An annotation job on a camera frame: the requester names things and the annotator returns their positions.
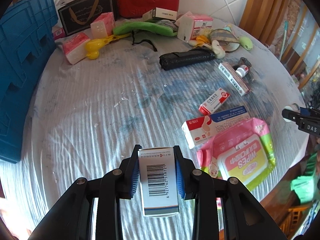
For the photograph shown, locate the small white carton box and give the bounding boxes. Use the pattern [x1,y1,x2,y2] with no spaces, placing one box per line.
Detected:
[142,8,177,22]

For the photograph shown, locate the small magenta box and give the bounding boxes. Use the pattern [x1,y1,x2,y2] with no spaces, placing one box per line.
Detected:
[52,26,66,40]

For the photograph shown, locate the small white medicine bottle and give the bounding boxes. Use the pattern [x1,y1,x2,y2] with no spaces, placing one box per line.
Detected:
[236,64,249,78]

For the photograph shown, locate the long pink medicine box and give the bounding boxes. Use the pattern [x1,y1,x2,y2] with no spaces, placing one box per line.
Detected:
[218,62,250,96]

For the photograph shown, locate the pink tissue box centre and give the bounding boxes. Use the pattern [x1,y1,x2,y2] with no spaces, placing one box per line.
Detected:
[177,14,213,42]

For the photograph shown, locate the green plush crocodile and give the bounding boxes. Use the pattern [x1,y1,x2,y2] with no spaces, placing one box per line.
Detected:
[112,22,177,37]

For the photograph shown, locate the white goose plush keychain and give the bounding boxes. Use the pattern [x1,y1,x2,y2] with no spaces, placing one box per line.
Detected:
[188,35,226,59]

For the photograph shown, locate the colourful small tissue packet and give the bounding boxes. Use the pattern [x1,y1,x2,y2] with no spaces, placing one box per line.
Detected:
[223,24,234,34]

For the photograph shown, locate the white barcode medicine box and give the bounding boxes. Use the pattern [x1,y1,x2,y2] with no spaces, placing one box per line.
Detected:
[138,147,179,217]

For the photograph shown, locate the foot patch box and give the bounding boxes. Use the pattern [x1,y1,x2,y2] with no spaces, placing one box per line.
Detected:
[182,106,250,149]

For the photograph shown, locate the camouflage fabric pouch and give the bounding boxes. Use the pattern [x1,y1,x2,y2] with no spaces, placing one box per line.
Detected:
[209,29,240,52]

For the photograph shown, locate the red white ointment box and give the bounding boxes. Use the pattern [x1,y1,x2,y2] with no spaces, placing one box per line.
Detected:
[199,88,230,115]

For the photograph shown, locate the pink tissue pack far left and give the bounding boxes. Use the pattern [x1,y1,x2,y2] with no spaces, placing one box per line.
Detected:
[62,33,91,65]

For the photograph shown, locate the blue plastic storage crate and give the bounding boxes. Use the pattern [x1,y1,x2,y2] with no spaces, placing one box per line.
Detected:
[0,0,57,163]

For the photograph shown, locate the yellow duck clip toy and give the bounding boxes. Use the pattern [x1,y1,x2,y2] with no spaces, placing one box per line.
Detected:
[85,33,131,60]

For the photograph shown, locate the black gift box gold handle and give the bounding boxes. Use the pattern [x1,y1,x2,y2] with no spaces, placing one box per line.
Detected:
[58,0,118,36]

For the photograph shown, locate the black garbage bag roll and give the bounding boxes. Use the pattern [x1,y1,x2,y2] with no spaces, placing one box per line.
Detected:
[159,47,216,71]

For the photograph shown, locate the green round plush toy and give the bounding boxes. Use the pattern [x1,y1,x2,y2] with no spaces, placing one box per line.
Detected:
[238,36,253,51]

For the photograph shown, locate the pink tissue pack upright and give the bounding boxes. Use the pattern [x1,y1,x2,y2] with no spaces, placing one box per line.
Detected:
[91,12,115,39]

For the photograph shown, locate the pink wet wipes pack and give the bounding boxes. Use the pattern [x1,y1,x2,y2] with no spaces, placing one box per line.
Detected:
[197,118,276,191]

